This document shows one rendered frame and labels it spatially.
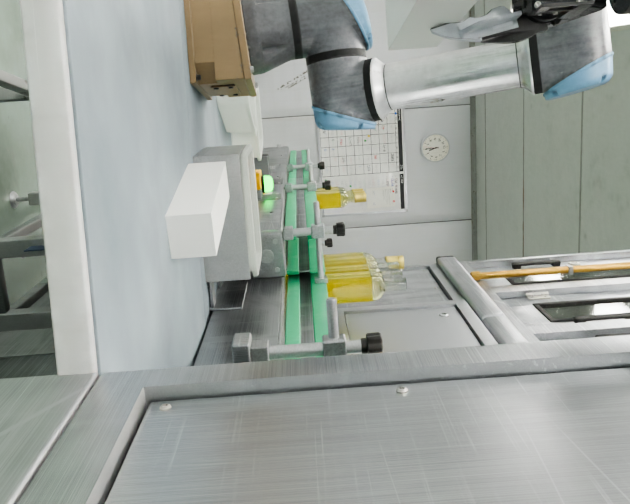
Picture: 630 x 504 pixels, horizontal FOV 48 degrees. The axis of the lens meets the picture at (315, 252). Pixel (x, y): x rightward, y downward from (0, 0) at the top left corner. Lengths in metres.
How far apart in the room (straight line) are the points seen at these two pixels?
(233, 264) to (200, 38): 0.39
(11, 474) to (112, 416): 0.09
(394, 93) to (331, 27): 0.17
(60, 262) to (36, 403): 0.12
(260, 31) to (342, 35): 0.15
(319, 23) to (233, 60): 0.18
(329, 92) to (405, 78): 0.14
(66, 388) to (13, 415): 0.05
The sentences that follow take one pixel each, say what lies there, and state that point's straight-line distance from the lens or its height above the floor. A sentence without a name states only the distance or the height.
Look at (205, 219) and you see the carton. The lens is 0.95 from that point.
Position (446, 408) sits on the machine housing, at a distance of 0.54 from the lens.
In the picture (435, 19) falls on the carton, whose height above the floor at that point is 1.08.
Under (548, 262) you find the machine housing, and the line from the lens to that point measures 2.32.
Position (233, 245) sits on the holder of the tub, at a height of 0.80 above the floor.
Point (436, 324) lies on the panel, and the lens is 1.69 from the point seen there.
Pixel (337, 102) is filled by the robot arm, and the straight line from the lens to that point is 1.35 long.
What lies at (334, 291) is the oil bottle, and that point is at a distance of 1.54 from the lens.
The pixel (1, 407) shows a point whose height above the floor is 0.69.
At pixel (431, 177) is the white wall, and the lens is 7.59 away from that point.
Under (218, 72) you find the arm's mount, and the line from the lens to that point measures 1.28.
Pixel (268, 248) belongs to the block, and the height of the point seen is 0.85.
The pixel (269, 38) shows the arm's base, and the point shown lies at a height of 0.89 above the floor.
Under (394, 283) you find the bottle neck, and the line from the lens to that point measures 1.57.
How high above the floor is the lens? 0.93
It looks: 1 degrees up
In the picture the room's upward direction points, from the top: 86 degrees clockwise
